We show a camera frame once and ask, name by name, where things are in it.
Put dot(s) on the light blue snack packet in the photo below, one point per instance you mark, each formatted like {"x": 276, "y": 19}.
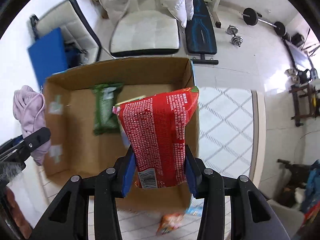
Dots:
{"x": 196, "y": 207}

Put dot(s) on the treadmill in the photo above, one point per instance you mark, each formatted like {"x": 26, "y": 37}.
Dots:
{"x": 300, "y": 60}

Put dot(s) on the black blue weight bench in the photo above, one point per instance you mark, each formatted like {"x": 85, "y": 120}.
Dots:
{"x": 200, "y": 36}

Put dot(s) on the patterned table cover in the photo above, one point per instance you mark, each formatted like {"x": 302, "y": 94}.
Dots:
{"x": 232, "y": 142}

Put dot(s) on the orange panda snack bag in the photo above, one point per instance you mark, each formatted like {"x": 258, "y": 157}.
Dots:
{"x": 169, "y": 223}

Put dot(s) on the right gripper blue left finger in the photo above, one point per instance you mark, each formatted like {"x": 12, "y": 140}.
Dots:
{"x": 67, "y": 215}

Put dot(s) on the purple fluffy cloth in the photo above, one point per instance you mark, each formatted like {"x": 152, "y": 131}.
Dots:
{"x": 28, "y": 109}

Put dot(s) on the grey chair seat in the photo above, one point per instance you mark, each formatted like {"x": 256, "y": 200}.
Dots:
{"x": 291, "y": 219}

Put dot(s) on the barbell on floor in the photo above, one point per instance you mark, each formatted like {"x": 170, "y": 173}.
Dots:
{"x": 251, "y": 17}

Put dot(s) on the dark wooden chair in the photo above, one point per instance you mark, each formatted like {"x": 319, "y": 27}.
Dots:
{"x": 305, "y": 103}

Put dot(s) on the green wet wipes pack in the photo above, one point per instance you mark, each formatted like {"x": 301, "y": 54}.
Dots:
{"x": 106, "y": 95}

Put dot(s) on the red snack packet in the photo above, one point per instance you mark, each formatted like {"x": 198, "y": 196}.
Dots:
{"x": 157, "y": 134}

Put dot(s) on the white chair black frame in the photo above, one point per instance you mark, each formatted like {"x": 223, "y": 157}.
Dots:
{"x": 75, "y": 29}

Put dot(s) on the blue white tissue pack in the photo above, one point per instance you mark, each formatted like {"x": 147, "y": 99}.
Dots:
{"x": 120, "y": 110}

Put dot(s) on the cardboard box blue printed sides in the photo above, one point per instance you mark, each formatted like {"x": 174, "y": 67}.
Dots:
{"x": 77, "y": 145}

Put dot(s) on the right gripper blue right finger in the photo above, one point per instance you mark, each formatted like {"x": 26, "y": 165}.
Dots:
{"x": 251, "y": 215}

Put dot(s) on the chrome dumbbell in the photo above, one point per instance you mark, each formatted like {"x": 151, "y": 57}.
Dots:
{"x": 236, "y": 39}

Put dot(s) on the white padded chair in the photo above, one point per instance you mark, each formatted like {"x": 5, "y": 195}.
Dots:
{"x": 147, "y": 32}

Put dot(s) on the blue bag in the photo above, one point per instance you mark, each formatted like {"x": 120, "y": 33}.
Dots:
{"x": 312, "y": 189}

